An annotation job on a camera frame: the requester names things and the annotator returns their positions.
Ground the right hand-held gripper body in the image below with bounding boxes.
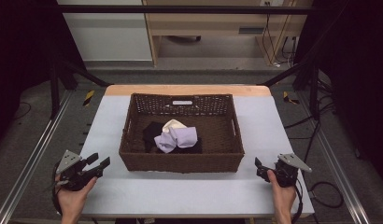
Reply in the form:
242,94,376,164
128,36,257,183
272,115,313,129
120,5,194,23
268,153,313,189

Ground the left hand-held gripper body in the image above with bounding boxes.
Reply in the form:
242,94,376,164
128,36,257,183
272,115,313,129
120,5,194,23
55,149,98,192

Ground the black cloth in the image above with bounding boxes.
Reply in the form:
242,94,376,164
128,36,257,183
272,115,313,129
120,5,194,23
142,120,204,155

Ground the brown wicker basket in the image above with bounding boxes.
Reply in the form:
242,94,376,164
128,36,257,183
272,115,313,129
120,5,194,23
118,92,246,175

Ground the cream cloth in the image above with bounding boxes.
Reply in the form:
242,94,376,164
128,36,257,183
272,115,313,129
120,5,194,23
162,119,188,133

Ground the light purple cloth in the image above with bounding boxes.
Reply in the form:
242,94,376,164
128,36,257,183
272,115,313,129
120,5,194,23
153,125,199,154

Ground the person's right hand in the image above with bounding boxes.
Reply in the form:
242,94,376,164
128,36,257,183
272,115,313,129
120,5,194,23
266,169,297,217

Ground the person's left hand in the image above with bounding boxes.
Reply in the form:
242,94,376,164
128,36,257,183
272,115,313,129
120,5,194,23
54,175,98,217

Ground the white table mat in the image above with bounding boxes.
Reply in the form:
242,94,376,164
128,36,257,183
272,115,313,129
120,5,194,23
80,94,316,218

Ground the black metal stand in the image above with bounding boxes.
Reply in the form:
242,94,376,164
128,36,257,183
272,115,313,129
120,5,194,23
257,57,321,120
48,57,113,119

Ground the black curtain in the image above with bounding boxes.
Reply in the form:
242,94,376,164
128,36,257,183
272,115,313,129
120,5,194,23
293,0,383,181
0,0,88,150

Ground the white cabinet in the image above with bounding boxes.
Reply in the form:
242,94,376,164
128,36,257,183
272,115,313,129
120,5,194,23
56,0,154,63

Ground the wooden desk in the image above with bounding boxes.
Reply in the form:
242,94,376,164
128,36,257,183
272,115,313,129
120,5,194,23
142,0,315,68

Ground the black horizontal bar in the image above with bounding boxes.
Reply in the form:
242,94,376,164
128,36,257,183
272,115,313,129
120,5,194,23
54,4,317,16

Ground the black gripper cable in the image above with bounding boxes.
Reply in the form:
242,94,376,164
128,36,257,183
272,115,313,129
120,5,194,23
50,161,63,217
291,176,305,224

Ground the aluminium rail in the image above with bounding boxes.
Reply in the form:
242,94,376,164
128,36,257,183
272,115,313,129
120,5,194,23
0,89,74,224
296,91,372,224

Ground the black looped floor cable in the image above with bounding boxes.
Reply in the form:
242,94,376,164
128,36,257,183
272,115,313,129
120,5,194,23
308,181,345,209

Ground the black hanging cable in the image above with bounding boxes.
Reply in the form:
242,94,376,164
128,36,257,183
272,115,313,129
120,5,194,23
262,1,298,68

